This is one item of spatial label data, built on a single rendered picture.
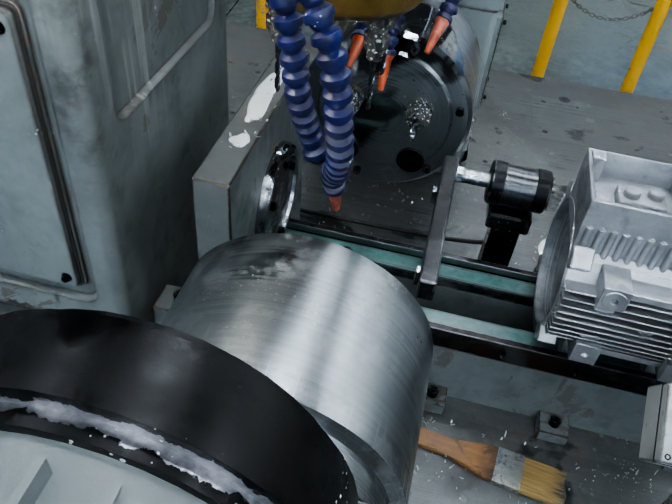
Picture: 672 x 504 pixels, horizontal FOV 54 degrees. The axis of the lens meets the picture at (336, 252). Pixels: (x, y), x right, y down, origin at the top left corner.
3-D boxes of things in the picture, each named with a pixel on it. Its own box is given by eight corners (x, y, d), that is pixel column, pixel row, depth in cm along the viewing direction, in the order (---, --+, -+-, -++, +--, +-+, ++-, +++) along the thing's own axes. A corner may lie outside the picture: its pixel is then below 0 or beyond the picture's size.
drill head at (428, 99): (281, 197, 100) (287, 40, 83) (342, 72, 130) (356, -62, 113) (445, 233, 97) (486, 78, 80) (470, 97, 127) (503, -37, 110)
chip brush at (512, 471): (399, 449, 84) (400, 445, 83) (410, 417, 87) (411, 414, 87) (563, 511, 80) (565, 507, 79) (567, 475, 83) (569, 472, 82)
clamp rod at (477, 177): (450, 183, 91) (452, 171, 90) (451, 174, 93) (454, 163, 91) (508, 195, 90) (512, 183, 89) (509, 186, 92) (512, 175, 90)
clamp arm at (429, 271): (436, 170, 94) (409, 297, 75) (440, 153, 92) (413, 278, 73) (461, 175, 93) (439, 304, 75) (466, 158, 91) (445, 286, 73)
